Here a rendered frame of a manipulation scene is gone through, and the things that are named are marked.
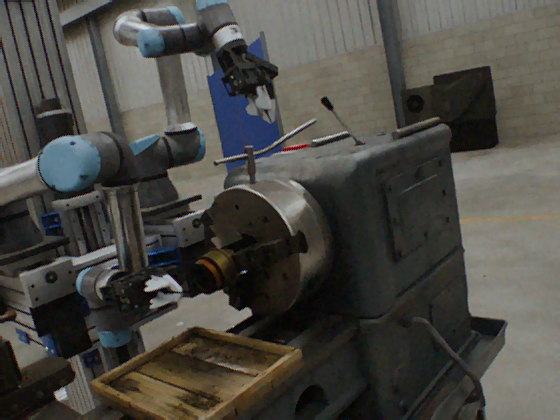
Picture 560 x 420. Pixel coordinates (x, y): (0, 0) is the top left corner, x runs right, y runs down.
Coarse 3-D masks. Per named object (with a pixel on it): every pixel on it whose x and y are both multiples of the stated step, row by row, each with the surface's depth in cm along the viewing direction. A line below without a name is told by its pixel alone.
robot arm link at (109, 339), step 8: (96, 312) 117; (104, 312) 117; (112, 312) 117; (128, 312) 122; (96, 320) 118; (104, 320) 117; (112, 320) 118; (120, 320) 119; (128, 320) 122; (136, 320) 126; (96, 328) 119; (104, 328) 117; (112, 328) 118; (120, 328) 119; (128, 328) 121; (104, 336) 118; (112, 336) 118; (120, 336) 119; (128, 336) 121; (104, 344) 119; (112, 344) 118; (120, 344) 119
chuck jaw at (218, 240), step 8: (208, 208) 119; (216, 208) 120; (208, 216) 118; (216, 216) 119; (224, 216) 120; (208, 224) 119; (216, 224) 117; (224, 224) 118; (232, 224) 120; (208, 232) 117; (216, 232) 116; (224, 232) 117; (232, 232) 118; (208, 240) 117; (216, 240) 114; (224, 240) 115; (232, 240) 116; (240, 240) 118; (208, 248) 115; (224, 248) 115; (232, 248) 119
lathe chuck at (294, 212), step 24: (240, 192) 115; (264, 192) 112; (288, 192) 115; (240, 216) 117; (264, 216) 112; (288, 216) 109; (312, 216) 114; (264, 240) 114; (312, 240) 111; (264, 264) 116; (288, 264) 111; (312, 264) 112; (264, 288) 118; (288, 288) 113; (312, 288) 117; (264, 312) 121
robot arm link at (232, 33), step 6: (222, 30) 123; (228, 30) 123; (234, 30) 124; (240, 30) 125; (216, 36) 124; (222, 36) 123; (228, 36) 123; (234, 36) 123; (240, 36) 124; (216, 42) 125; (222, 42) 123; (228, 42) 123; (216, 48) 126
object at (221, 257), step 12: (216, 252) 110; (228, 252) 112; (204, 264) 107; (216, 264) 107; (228, 264) 109; (192, 276) 110; (204, 276) 112; (216, 276) 106; (228, 276) 108; (204, 288) 110; (216, 288) 107
